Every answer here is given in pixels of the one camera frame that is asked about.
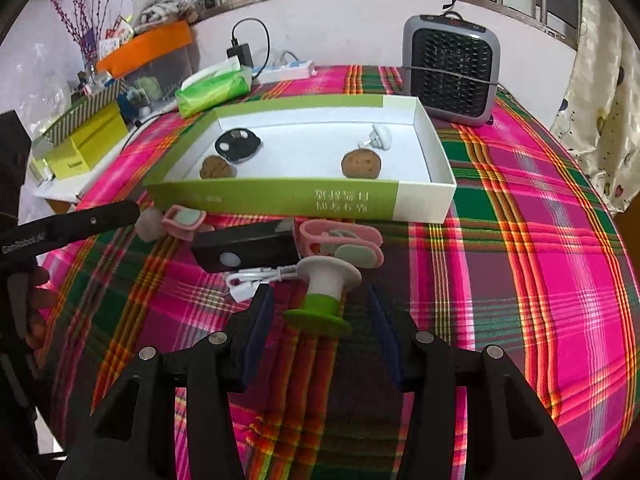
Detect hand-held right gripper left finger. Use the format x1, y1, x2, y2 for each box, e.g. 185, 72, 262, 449
57, 284, 276, 480

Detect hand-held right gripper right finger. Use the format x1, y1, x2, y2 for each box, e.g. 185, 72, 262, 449
367, 285, 583, 480

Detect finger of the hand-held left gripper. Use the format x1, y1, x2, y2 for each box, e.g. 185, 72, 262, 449
45, 201, 142, 250

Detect white cable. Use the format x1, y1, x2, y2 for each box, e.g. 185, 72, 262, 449
225, 265, 301, 303

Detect small white cap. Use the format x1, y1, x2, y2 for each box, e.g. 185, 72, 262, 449
135, 210, 166, 243

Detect white and green spool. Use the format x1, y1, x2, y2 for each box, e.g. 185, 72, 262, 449
283, 255, 363, 336

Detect black rectangular device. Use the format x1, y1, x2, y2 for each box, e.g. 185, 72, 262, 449
191, 220, 301, 273

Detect large pink clip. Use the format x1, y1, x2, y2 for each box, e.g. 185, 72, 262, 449
299, 220, 385, 268

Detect small pink clip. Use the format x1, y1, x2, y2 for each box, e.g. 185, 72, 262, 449
162, 205, 207, 241

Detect green and white cardboard box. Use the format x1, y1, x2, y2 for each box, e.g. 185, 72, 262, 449
145, 94, 457, 223

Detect person's left hand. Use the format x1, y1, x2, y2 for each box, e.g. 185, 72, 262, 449
27, 267, 58, 348

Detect white board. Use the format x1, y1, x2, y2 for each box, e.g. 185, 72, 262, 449
32, 160, 101, 201

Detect yellow box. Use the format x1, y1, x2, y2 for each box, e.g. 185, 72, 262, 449
47, 105, 130, 181

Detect striped box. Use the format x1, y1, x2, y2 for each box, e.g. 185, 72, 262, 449
40, 80, 123, 146

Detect small brown cookie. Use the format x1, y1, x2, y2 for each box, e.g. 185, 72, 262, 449
200, 155, 237, 180

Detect black round device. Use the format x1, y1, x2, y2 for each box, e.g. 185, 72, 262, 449
215, 127, 262, 163

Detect plaid tablecloth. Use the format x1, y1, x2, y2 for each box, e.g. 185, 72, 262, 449
37, 65, 640, 480

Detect large brown cookie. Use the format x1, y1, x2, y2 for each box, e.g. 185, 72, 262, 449
341, 149, 383, 179

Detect green tissue pack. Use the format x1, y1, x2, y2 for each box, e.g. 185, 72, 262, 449
174, 57, 253, 118

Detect orange lid storage bin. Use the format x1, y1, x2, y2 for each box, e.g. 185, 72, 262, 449
95, 21, 196, 106

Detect white plug adapter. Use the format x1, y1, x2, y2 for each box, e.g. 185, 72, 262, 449
357, 125, 392, 151

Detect purple flower branches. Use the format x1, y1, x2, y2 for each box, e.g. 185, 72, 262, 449
47, 0, 123, 66

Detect black charger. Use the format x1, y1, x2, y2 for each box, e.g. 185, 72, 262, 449
226, 42, 253, 68

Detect plastic bag with gloves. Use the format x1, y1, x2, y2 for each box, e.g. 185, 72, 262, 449
132, 0, 196, 33

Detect white power strip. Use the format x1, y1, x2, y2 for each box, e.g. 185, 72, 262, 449
250, 59, 317, 83

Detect grey fan heater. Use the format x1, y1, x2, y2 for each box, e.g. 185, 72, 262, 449
402, 12, 502, 127

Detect patterned curtain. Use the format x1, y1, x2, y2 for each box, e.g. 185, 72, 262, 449
550, 0, 640, 216

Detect black charger cable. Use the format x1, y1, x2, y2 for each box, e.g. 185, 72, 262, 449
231, 18, 271, 81

